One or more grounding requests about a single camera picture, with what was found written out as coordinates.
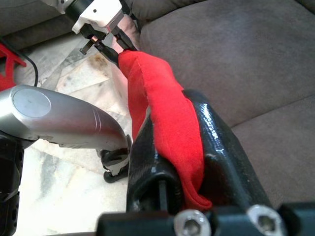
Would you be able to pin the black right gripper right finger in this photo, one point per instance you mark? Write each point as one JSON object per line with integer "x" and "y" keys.
{"x": 221, "y": 152}

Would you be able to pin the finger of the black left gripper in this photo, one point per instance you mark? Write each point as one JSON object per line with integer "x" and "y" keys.
{"x": 109, "y": 54}
{"x": 123, "y": 41}

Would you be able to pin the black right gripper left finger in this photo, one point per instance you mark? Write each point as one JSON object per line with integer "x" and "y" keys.
{"x": 145, "y": 177}

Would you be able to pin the red pillow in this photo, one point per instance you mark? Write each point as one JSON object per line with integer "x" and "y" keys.
{"x": 167, "y": 103}

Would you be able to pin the pink pillow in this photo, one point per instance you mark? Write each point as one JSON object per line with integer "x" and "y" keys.
{"x": 125, "y": 29}

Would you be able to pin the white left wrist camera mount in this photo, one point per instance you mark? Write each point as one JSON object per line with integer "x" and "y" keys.
{"x": 101, "y": 12}

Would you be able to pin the red metal frame stand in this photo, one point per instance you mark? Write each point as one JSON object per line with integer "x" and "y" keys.
{"x": 8, "y": 64}

